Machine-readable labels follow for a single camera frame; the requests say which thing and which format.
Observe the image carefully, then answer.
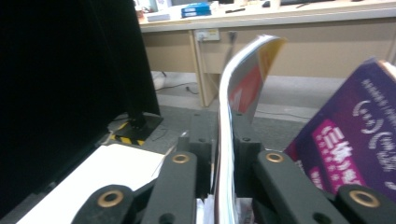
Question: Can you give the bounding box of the black cable with plug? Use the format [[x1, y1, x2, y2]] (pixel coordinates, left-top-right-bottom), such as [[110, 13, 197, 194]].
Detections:
[[154, 81, 200, 96]]

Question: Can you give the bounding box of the beige wooden desk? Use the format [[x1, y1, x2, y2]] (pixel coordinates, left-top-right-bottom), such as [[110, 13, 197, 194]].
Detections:
[[136, 0, 396, 108]]

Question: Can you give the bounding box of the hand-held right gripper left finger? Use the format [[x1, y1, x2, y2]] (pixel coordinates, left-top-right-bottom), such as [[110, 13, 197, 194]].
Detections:
[[177, 112, 218, 198]]

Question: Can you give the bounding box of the black magazine with red cards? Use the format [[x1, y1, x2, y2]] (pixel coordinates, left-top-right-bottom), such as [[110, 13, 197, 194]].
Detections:
[[213, 34, 288, 224]]

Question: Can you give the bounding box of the blue box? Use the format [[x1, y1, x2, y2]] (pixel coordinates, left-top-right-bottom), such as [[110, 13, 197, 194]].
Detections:
[[181, 8, 213, 18], [181, 2, 212, 11]]

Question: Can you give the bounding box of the black stand base hazard tape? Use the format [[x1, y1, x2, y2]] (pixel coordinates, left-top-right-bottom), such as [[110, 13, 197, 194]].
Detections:
[[108, 113, 164, 147]]

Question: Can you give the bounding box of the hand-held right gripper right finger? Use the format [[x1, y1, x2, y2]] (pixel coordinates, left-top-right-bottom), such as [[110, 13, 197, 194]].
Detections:
[[233, 112, 263, 199]]

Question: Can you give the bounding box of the black curtain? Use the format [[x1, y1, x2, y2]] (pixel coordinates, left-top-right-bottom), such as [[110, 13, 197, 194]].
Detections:
[[0, 0, 162, 218]]

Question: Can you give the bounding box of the white floor cable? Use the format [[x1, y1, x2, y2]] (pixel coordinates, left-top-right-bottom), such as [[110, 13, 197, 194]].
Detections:
[[255, 108, 312, 120]]

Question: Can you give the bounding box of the purple magazine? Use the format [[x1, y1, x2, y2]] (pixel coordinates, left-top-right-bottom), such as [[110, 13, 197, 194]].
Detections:
[[284, 57, 396, 204]]

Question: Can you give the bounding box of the white paper stack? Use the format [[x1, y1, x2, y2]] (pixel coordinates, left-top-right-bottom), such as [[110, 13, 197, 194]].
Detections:
[[146, 12, 173, 23]]

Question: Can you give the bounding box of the white desk socket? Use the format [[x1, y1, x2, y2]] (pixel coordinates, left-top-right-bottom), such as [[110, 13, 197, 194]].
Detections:
[[195, 28, 220, 43]]

